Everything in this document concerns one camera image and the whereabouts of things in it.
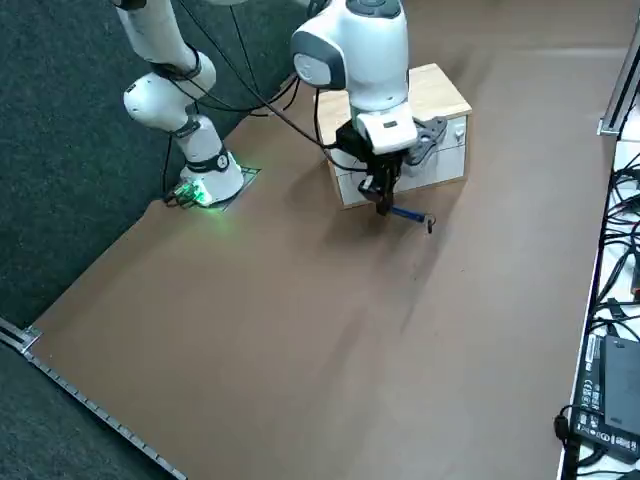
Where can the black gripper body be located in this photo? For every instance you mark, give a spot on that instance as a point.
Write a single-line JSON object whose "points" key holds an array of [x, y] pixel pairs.
{"points": [[430, 137]]}

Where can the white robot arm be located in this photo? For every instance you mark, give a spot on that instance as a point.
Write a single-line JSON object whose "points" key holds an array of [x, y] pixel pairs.
{"points": [[370, 60]]}

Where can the white adhesive hook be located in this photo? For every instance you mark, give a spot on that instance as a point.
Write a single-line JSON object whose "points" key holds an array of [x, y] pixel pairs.
{"points": [[459, 136]]}

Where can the wooden drawer box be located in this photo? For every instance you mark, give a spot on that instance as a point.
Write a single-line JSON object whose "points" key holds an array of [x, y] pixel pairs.
{"points": [[440, 95]]}

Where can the black labelled power adapter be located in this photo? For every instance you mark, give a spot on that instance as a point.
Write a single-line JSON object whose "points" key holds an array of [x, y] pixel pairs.
{"points": [[590, 395]]}

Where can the black flat box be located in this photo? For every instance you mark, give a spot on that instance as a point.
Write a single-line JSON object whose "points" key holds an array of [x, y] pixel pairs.
{"points": [[624, 380]]}

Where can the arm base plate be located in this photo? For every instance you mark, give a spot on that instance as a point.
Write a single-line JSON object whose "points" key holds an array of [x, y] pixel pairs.
{"points": [[250, 175]]}

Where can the aluminium camera post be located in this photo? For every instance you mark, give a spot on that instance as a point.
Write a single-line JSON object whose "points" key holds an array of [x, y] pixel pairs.
{"points": [[616, 107]]}

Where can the aluminium table edge rail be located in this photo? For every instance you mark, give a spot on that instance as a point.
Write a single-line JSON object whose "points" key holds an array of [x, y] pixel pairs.
{"points": [[75, 389]]}

